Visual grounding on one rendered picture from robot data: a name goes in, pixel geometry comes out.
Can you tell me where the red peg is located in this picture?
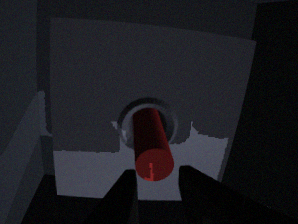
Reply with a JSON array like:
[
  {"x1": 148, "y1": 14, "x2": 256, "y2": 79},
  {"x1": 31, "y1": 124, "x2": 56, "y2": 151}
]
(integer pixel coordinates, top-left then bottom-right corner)
[{"x1": 133, "y1": 107, "x2": 174, "y2": 181}]

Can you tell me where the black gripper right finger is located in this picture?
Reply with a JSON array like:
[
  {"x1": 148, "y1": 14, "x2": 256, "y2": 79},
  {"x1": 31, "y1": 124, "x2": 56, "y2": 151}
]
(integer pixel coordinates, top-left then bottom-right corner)
[{"x1": 178, "y1": 165, "x2": 298, "y2": 224}]

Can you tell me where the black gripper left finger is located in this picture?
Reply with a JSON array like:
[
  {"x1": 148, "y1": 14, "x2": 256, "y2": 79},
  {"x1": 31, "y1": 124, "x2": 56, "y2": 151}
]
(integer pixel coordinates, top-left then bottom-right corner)
[{"x1": 82, "y1": 169, "x2": 138, "y2": 224}]

